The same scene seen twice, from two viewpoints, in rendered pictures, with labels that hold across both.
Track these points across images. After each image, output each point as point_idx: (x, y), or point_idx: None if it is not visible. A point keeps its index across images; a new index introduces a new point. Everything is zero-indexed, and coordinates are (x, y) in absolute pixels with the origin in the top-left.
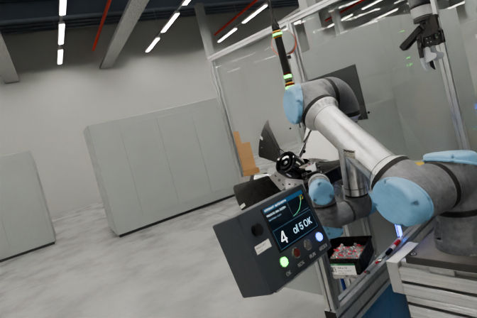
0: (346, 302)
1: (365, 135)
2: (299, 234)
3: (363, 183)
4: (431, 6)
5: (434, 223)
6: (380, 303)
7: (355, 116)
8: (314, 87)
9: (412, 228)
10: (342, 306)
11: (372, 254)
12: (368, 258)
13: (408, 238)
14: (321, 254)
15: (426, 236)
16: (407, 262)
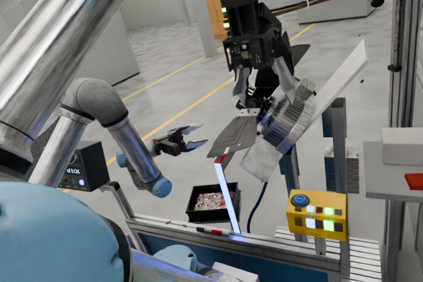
0: (134, 221)
1: (41, 157)
2: (70, 174)
3: (139, 175)
4: None
5: (311, 262)
6: (182, 244)
7: (103, 127)
8: (68, 92)
9: (264, 240)
10: (130, 220)
11: (228, 219)
12: (211, 218)
13: (234, 240)
14: (81, 190)
15: (282, 259)
16: None
